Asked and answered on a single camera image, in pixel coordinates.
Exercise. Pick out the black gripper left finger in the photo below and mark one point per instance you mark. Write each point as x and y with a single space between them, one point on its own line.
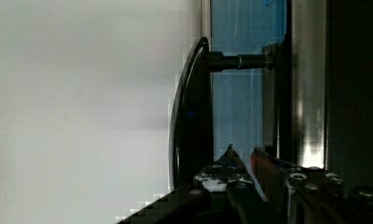
227 169

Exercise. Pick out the black toaster oven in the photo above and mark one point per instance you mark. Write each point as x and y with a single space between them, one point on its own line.
331 83

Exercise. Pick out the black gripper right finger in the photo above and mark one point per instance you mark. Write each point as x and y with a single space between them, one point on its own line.
270 172

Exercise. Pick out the black oven door handle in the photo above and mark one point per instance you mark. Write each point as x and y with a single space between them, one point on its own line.
191 139

